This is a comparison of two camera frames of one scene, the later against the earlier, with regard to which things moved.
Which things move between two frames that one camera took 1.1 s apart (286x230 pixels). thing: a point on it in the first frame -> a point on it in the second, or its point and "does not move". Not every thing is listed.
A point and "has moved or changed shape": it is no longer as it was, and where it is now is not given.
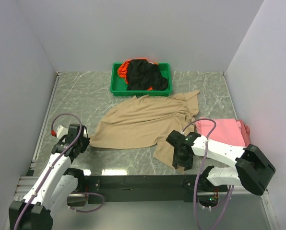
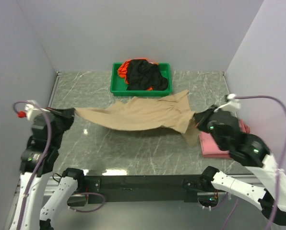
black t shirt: x=142 y=75 does not move
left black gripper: x=86 y=142 -> x=67 y=114
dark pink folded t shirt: x=245 y=131 does not move
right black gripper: x=188 y=164 -> x=201 y=117
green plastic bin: x=118 y=87 does not move
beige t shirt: x=147 y=121 has moved or changed shape
